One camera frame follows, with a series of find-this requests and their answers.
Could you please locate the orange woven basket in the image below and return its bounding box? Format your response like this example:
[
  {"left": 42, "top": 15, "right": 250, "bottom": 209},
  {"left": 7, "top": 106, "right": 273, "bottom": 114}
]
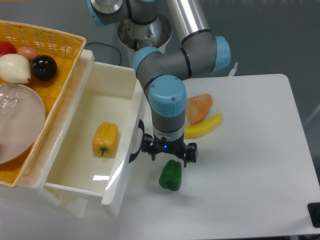
[{"left": 0, "top": 20, "right": 87, "bottom": 188}]

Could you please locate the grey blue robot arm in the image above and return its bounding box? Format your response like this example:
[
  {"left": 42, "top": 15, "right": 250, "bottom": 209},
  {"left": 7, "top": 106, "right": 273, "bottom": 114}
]
[{"left": 87, "top": 0, "right": 231, "bottom": 164}]

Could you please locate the red apple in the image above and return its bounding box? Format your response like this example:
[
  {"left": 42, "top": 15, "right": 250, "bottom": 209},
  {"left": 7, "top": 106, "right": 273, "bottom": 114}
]
[{"left": 0, "top": 41, "right": 17, "bottom": 57}]

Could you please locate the yellow bell pepper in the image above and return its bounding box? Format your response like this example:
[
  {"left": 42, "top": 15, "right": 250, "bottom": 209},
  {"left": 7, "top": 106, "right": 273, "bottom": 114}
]
[{"left": 91, "top": 122, "right": 118, "bottom": 157}]

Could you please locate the clear crumpled plastic wrap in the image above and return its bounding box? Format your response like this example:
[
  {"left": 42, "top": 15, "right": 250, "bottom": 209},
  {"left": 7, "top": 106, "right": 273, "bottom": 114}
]
[{"left": 0, "top": 83, "right": 19, "bottom": 110}]

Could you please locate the black cable loop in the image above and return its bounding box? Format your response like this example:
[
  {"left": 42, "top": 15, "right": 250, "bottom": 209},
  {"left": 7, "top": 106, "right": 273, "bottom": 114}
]
[{"left": 84, "top": 41, "right": 123, "bottom": 66}]

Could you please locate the black device at table edge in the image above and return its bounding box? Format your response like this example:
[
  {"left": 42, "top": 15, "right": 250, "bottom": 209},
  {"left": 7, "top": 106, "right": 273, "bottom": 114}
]
[{"left": 307, "top": 202, "right": 320, "bottom": 228}]

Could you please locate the green bell pepper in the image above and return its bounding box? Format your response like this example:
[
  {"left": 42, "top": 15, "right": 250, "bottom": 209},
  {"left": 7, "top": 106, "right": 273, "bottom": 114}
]
[{"left": 158, "top": 159, "right": 182, "bottom": 192}]

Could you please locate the white drawer cabinet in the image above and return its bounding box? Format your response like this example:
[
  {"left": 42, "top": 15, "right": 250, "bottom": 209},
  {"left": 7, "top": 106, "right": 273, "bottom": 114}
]
[{"left": 0, "top": 50, "right": 95, "bottom": 218}]

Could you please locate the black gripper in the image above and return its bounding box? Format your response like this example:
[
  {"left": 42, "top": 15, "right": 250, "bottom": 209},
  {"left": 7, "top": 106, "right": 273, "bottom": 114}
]
[{"left": 141, "top": 133, "right": 198, "bottom": 168}]

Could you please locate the black ball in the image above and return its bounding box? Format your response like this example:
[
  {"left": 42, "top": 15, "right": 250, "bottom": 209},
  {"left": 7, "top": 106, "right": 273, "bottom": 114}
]
[{"left": 30, "top": 55, "right": 58, "bottom": 81}]

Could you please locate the white drawer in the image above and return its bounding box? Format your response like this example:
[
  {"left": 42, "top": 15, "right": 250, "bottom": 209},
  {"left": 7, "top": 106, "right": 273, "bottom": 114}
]
[{"left": 44, "top": 62, "right": 146, "bottom": 218}]

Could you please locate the yellow banana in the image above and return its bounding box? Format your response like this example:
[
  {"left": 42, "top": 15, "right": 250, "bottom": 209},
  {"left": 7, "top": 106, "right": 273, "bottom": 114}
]
[{"left": 184, "top": 113, "right": 223, "bottom": 139}]

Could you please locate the pink peach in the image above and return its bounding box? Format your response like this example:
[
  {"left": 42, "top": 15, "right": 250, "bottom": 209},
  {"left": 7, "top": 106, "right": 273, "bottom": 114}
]
[{"left": 16, "top": 46, "right": 39, "bottom": 62}]

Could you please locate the white pear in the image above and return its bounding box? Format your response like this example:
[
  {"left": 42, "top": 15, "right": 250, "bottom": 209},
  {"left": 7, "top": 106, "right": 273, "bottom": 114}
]
[{"left": 0, "top": 53, "right": 32, "bottom": 84}]

